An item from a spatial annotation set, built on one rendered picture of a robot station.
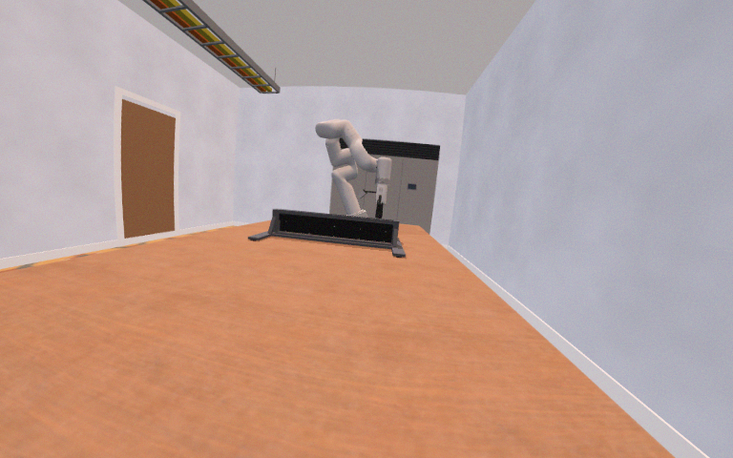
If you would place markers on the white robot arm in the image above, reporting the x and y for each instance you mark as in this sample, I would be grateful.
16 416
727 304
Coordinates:
382 166

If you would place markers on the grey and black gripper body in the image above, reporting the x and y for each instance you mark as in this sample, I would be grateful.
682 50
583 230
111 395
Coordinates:
382 192

